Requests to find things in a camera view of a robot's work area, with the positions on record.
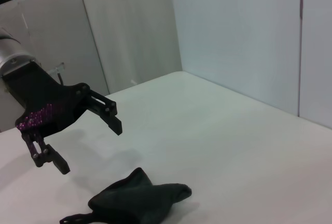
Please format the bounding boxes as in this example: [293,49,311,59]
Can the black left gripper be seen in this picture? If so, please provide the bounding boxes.
[1,60,122,175]

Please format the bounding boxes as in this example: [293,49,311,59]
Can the dark blue rag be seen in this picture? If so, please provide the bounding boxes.
[59,167,193,224]

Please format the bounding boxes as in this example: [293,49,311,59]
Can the left gripper cable with plug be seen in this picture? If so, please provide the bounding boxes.
[48,62,65,86]

